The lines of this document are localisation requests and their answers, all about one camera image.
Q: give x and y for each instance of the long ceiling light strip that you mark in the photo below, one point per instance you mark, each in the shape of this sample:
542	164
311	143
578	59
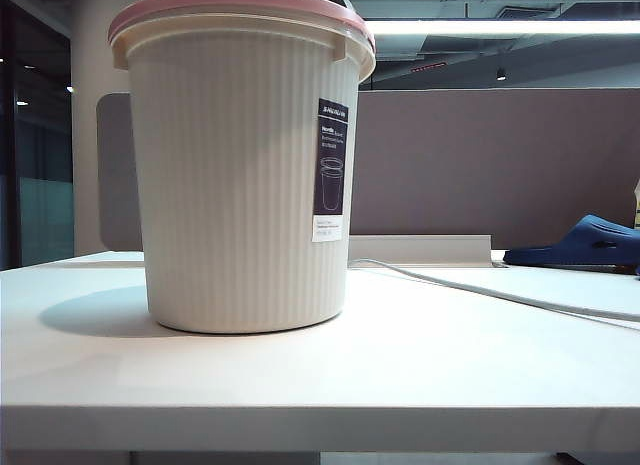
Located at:
500	27

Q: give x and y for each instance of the grey rounded partition panel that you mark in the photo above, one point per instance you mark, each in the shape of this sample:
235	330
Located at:
115	175

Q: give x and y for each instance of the black ceiling spotlight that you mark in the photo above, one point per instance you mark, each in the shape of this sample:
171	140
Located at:
501	75

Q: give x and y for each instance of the ceiling air vent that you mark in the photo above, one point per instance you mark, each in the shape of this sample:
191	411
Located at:
525	11

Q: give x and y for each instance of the brown desk partition panel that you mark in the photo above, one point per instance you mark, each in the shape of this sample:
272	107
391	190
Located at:
475	160

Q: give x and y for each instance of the cream ribbed plastic trash can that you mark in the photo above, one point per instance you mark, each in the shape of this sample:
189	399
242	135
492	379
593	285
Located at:
225	185

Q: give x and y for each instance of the blue rubber slipper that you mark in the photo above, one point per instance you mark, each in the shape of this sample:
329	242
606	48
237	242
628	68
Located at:
590	245

